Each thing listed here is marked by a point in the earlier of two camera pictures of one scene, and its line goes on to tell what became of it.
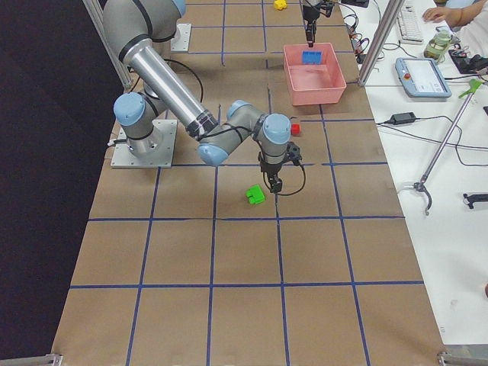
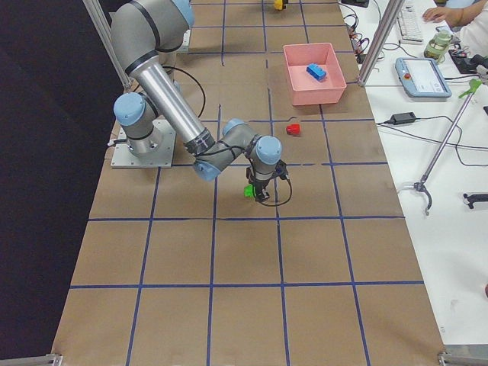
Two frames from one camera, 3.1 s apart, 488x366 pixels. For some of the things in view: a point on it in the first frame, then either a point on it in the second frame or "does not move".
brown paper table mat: [201, 264] does not move
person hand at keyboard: [453, 19] does not move
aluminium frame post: [390, 16] does not move
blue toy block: [312, 57] to [316, 72]
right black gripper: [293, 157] to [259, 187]
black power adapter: [402, 118] does not move
